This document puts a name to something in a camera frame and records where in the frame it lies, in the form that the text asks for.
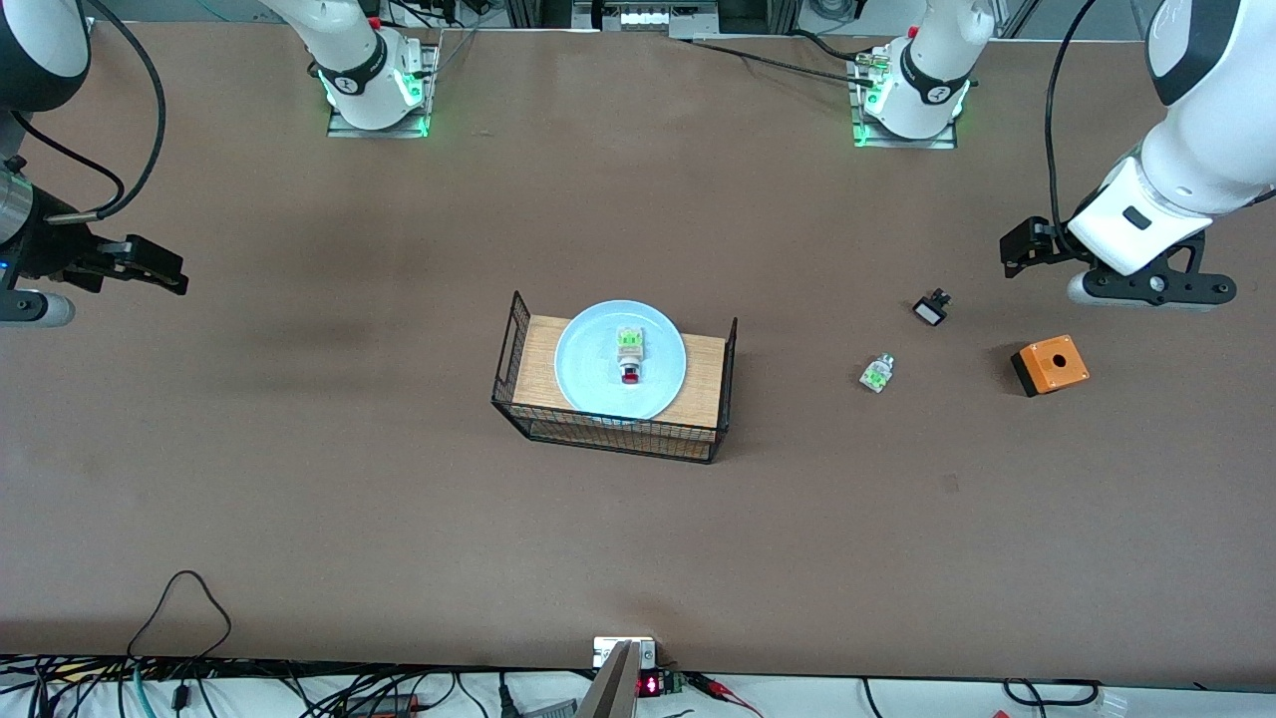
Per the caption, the red push button switch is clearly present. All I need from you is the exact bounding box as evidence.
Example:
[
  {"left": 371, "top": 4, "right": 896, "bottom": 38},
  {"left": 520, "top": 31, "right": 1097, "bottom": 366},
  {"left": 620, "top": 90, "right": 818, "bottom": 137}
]
[{"left": 614, "top": 326, "right": 647, "bottom": 386}]

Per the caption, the light blue plate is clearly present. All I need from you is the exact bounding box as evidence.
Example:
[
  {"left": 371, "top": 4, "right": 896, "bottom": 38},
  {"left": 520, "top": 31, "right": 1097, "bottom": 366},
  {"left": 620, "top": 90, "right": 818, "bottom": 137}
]
[{"left": 554, "top": 300, "right": 688, "bottom": 422}]

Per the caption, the orange button box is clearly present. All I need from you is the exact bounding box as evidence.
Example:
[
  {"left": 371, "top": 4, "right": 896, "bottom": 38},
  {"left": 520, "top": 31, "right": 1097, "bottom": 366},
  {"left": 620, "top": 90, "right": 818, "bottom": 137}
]
[{"left": 1011, "top": 335, "right": 1091, "bottom": 398}]

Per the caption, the wooden board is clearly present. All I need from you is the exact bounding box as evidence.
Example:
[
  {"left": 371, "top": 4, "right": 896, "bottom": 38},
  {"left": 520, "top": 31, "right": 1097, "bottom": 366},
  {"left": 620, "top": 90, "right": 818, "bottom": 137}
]
[{"left": 511, "top": 315, "right": 729, "bottom": 432}]

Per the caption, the white led light bar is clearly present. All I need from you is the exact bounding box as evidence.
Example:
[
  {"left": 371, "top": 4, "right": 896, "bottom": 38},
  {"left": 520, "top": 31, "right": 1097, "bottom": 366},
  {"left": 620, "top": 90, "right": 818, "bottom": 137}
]
[{"left": 618, "top": 8, "right": 699, "bottom": 31}]

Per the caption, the black power adapter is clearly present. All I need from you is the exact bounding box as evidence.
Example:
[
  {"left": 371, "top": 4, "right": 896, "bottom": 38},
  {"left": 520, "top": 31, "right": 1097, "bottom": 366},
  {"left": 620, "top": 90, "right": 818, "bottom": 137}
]
[{"left": 344, "top": 693, "right": 421, "bottom": 718}]

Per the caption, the red probe lead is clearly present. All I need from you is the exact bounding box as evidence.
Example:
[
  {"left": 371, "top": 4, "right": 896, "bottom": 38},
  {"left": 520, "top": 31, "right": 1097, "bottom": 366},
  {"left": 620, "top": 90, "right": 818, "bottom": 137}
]
[{"left": 686, "top": 672, "right": 765, "bottom": 718}]

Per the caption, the grey metal beam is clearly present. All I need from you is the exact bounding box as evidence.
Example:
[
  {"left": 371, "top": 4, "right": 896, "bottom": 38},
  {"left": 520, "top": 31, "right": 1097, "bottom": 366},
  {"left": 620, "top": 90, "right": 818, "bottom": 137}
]
[{"left": 576, "top": 641, "right": 640, "bottom": 718}]

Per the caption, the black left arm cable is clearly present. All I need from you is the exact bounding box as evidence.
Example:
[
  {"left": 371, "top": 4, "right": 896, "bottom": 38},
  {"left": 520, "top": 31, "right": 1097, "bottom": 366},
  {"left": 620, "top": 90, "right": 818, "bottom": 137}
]
[{"left": 1044, "top": 0, "right": 1100, "bottom": 250}]

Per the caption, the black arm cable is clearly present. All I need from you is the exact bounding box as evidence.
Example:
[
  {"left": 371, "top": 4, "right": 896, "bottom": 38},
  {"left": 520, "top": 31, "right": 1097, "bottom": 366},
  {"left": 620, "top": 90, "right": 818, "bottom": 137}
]
[
  {"left": 1044, "top": 0, "right": 1100, "bottom": 250},
  {"left": 8, "top": 0, "right": 167, "bottom": 222}
]

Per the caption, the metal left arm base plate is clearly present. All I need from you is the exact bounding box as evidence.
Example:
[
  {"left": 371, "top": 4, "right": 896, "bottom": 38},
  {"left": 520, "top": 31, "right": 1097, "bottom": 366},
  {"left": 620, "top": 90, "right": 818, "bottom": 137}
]
[{"left": 849, "top": 50, "right": 960, "bottom": 151}]

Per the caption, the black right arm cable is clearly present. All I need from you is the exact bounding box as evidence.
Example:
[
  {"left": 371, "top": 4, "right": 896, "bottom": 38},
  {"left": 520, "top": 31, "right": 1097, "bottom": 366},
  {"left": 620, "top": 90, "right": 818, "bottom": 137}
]
[{"left": 8, "top": 0, "right": 167, "bottom": 222}]

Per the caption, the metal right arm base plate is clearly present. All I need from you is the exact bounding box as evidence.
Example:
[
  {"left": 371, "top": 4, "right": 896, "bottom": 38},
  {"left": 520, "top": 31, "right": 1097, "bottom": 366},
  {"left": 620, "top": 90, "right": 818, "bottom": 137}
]
[{"left": 327, "top": 45, "right": 434, "bottom": 139}]

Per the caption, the black cable across table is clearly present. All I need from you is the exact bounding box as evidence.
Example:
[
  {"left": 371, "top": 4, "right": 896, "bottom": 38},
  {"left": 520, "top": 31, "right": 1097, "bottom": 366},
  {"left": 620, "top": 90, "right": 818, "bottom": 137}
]
[{"left": 678, "top": 38, "right": 880, "bottom": 89}]

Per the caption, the black looped cable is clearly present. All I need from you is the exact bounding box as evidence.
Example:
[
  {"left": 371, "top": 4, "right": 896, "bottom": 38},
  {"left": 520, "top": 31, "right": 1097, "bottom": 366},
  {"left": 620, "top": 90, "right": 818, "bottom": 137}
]
[{"left": 127, "top": 569, "right": 233, "bottom": 661}]

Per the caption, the black wire basket rack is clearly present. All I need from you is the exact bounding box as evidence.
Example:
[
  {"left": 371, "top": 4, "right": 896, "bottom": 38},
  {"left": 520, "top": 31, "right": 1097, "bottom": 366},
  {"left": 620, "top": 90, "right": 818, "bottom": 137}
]
[{"left": 490, "top": 290, "right": 740, "bottom": 466}]

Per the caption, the black coiled cable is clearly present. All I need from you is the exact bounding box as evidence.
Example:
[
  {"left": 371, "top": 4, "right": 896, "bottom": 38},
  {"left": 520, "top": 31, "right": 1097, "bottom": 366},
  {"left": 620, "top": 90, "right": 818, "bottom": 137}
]
[{"left": 1002, "top": 678, "right": 1104, "bottom": 709}]

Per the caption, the metal bracket plate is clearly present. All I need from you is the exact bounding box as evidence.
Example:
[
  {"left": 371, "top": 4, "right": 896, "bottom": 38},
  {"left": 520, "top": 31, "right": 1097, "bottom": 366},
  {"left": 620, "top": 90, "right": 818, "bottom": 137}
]
[{"left": 593, "top": 636, "right": 658, "bottom": 669}]

